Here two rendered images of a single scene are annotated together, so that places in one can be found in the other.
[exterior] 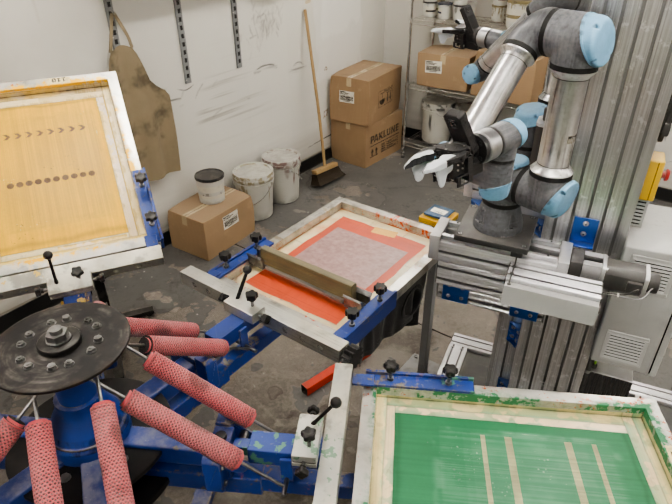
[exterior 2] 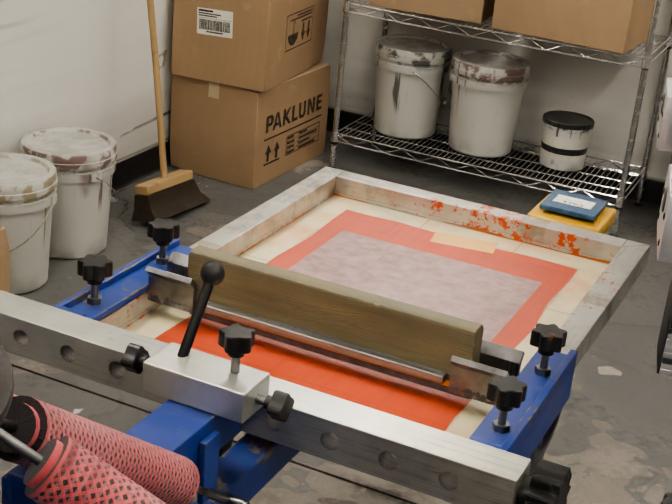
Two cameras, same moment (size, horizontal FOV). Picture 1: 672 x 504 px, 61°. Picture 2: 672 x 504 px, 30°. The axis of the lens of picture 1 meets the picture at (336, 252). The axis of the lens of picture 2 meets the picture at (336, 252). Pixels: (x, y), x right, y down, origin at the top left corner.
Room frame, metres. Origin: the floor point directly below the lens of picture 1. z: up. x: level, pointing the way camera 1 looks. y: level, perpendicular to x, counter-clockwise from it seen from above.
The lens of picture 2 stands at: (0.23, 0.43, 1.72)
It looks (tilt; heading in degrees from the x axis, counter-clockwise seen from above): 23 degrees down; 347
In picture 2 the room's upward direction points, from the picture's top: 6 degrees clockwise
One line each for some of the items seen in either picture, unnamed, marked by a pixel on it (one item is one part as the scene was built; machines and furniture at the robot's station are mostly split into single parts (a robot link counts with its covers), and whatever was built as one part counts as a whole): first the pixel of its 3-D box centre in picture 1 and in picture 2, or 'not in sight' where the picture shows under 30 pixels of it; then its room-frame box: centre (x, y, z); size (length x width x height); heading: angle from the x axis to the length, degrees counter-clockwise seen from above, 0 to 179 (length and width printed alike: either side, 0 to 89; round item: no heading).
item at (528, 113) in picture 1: (531, 123); not in sight; (2.01, -0.72, 1.42); 0.13 x 0.12 x 0.14; 130
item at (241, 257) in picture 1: (242, 263); (129, 298); (1.78, 0.35, 0.98); 0.30 x 0.05 x 0.07; 143
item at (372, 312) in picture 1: (366, 318); (519, 418); (1.45, -0.10, 0.98); 0.30 x 0.05 x 0.07; 143
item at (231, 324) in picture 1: (232, 328); (176, 439); (1.35, 0.32, 1.02); 0.17 x 0.06 x 0.05; 143
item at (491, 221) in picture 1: (499, 211); not in sight; (1.56, -0.51, 1.31); 0.15 x 0.15 x 0.10
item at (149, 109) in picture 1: (133, 103); not in sight; (3.41, 1.22, 1.06); 0.53 x 0.07 x 1.05; 143
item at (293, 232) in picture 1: (340, 259); (386, 293); (1.81, -0.02, 0.97); 0.79 x 0.58 x 0.04; 143
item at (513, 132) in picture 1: (502, 138); not in sight; (1.28, -0.40, 1.65); 0.11 x 0.08 x 0.09; 131
